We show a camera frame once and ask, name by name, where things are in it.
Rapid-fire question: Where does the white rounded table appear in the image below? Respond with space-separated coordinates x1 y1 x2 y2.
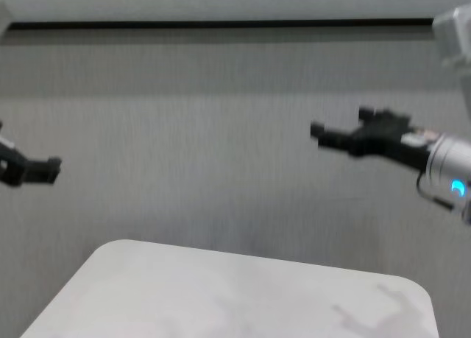
20 239 441 338

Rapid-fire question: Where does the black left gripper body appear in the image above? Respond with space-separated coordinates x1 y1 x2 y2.
0 122 26 188

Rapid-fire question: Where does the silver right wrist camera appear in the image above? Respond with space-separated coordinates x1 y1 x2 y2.
432 4 471 92

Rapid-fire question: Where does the grey right arm cable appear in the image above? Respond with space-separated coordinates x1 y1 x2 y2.
415 174 457 211

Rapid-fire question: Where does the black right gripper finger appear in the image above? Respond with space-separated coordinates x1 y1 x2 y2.
359 108 380 124
311 121 354 149

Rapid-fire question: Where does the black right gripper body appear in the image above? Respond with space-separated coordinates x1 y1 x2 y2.
351 113 437 172

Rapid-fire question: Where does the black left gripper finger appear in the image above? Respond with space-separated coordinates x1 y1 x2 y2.
24 156 63 184

